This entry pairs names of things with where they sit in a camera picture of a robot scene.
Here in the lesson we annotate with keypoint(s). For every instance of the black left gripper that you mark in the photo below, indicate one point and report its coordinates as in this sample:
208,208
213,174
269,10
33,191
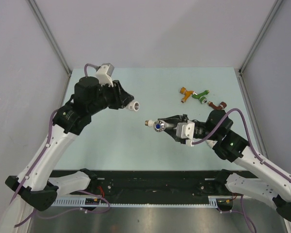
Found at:
121,98

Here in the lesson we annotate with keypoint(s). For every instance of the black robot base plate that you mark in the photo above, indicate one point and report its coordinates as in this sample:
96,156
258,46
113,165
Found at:
158,187

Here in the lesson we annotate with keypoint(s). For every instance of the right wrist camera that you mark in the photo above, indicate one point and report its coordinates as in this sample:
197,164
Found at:
185,132

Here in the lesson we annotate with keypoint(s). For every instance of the aluminium frame post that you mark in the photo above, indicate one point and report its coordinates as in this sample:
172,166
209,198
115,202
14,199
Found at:
49,35
261,34

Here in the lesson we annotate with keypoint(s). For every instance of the white slotted cable duct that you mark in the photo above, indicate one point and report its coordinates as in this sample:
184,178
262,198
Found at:
80,201

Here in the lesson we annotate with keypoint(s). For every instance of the grey white water faucet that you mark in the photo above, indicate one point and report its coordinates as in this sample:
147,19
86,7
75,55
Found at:
161,125

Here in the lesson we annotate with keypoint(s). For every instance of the yellow water faucet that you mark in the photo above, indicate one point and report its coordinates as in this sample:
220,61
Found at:
186,94

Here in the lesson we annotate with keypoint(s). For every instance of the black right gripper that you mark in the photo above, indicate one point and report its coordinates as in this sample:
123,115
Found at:
175,119

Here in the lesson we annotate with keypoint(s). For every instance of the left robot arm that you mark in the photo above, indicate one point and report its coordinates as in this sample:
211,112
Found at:
90,97

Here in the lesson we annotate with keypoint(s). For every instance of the green water faucet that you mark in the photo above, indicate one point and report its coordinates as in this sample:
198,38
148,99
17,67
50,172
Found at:
201,96

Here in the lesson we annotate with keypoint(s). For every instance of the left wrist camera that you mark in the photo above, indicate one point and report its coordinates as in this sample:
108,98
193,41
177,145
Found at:
104,73

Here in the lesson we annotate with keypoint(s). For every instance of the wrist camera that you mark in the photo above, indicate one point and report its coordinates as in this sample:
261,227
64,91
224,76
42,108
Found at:
104,73
185,132

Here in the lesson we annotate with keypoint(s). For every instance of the white elbow pipe fitting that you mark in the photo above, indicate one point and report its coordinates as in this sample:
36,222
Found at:
133,106

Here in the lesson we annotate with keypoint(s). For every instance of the aluminium frame post right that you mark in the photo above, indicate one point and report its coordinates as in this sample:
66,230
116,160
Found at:
261,34

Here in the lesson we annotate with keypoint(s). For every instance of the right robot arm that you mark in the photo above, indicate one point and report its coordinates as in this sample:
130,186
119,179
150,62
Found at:
274,189

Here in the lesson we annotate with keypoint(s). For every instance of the aluminium frame post left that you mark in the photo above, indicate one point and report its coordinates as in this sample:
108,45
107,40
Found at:
49,35

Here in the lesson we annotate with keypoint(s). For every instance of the brown water faucet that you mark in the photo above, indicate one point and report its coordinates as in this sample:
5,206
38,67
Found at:
221,106

